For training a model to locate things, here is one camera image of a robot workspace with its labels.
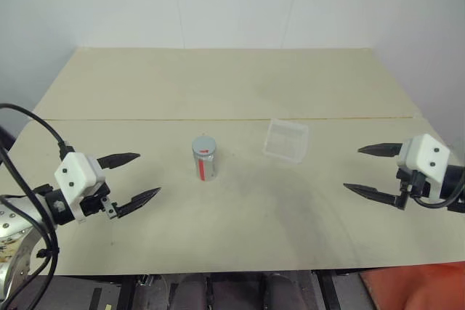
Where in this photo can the clear plastic square container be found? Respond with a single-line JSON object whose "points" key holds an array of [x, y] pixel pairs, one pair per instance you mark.
{"points": [[287, 141]]}

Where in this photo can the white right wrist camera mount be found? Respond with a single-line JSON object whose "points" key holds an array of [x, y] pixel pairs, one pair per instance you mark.
{"points": [[427, 159]]}

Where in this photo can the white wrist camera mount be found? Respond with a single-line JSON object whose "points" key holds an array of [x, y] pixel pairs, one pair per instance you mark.
{"points": [[74, 172], [427, 159]]}

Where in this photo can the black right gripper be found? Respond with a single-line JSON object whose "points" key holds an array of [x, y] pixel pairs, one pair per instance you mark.
{"points": [[405, 177]]}

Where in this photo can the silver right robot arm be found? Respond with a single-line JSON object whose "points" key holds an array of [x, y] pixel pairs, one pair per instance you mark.
{"points": [[454, 181]]}

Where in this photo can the white plastic bottle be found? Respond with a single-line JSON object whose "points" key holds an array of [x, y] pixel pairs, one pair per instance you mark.
{"points": [[209, 169]]}

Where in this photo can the dark grey rounded shape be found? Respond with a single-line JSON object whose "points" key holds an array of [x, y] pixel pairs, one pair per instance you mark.
{"points": [[283, 292]]}

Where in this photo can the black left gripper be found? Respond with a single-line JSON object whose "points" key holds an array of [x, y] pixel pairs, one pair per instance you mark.
{"points": [[95, 205]]}

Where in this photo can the black table frame bar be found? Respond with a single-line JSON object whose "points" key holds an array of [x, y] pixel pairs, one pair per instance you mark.
{"points": [[328, 290], [125, 293]]}

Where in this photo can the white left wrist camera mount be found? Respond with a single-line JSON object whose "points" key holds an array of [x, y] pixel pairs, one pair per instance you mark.
{"points": [[74, 172]]}

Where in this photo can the orange red mat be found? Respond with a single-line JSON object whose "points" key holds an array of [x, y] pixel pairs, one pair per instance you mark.
{"points": [[410, 288]]}

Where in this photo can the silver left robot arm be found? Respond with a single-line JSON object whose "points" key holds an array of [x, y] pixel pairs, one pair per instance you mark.
{"points": [[14, 217]]}

